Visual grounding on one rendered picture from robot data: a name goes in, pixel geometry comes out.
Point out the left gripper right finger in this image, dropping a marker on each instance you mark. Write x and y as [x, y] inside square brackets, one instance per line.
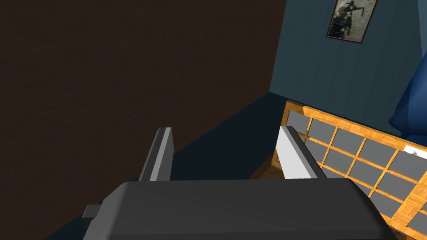
[295, 156]

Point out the framed grey picture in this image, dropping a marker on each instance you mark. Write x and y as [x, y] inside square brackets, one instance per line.
[351, 19]

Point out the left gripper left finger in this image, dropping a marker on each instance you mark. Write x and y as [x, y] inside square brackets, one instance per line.
[159, 156]

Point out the blue curtain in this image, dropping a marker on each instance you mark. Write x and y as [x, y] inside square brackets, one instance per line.
[412, 103]

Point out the wooden door with grey panes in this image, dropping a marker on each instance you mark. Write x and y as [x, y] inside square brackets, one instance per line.
[367, 160]

